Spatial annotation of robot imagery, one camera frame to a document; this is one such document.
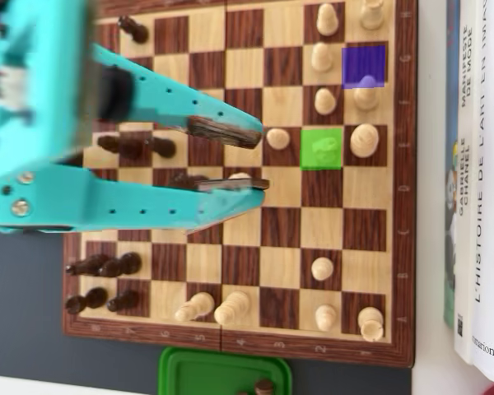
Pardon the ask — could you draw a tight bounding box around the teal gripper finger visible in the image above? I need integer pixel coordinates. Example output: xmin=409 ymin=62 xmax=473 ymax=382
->
xmin=92 ymin=43 xmax=265 ymax=148

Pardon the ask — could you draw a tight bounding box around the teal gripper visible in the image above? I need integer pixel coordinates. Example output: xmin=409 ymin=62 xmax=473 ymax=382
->
xmin=0 ymin=0 xmax=270 ymax=234

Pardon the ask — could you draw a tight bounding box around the light wooden chess knight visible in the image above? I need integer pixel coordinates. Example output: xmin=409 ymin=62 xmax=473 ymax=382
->
xmin=311 ymin=137 xmax=339 ymax=162

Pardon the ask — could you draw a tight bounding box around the dark wooden chess pawn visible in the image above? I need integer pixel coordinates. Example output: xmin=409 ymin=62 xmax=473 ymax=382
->
xmin=118 ymin=15 xmax=149 ymax=44
xmin=147 ymin=137 xmax=177 ymax=160
xmin=105 ymin=290 xmax=141 ymax=313

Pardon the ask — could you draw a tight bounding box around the dark wooden chess king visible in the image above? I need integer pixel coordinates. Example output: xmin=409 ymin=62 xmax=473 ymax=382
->
xmin=97 ymin=134 xmax=145 ymax=160

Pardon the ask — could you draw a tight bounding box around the dark wooden chess queen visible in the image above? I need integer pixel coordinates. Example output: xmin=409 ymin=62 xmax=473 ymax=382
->
xmin=168 ymin=172 xmax=207 ymax=190

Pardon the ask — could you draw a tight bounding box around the dark wooden chess bishop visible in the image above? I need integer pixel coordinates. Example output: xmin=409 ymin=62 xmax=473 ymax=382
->
xmin=64 ymin=254 xmax=110 ymax=277

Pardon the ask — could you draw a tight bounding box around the dark wooden chess rook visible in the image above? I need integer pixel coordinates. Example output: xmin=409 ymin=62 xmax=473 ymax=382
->
xmin=65 ymin=286 xmax=110 ymax=315

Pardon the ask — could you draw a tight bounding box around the light wooden chess queen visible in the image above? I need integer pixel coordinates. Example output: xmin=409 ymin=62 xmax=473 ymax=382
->
xmin=213 ymin=290 xmax=251 ymax=326

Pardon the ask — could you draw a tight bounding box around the light wooden chess rook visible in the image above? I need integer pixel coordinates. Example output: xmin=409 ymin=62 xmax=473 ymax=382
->
xmin=357 ymin=306 xmax=385 ymax=342
xmin=361 ymin=0 xmax=386 ymax=30

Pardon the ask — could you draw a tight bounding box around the dark grey mat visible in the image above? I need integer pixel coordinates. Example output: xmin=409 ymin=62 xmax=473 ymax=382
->
xmin=0 ymin=228 xmax=412 ymax=395

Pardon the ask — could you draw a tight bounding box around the wooden chessboard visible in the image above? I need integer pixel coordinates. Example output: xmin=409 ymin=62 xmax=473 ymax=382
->
xmin=61 ymin=0 xmax=419 ymax=369

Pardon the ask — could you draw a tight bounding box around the green plastic tray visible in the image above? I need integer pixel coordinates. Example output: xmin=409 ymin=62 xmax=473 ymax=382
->
xmin=156 ymin=346 xmax=292 ymax=395

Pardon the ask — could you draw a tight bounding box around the illustrated thin comic book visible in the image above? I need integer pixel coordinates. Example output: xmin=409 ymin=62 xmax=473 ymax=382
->
xmin=443 ymin=0 xmax=462 ymax=330

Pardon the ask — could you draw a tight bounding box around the white Gabrielle Chanel book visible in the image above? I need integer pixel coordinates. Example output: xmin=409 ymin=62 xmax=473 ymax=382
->
xmin=454 ymin=0 xmax=481 ymax=365

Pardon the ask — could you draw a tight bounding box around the white art history book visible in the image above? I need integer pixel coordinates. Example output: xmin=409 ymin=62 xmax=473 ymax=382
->
xmin=468 ymin=0 xmax=494 ymax=383

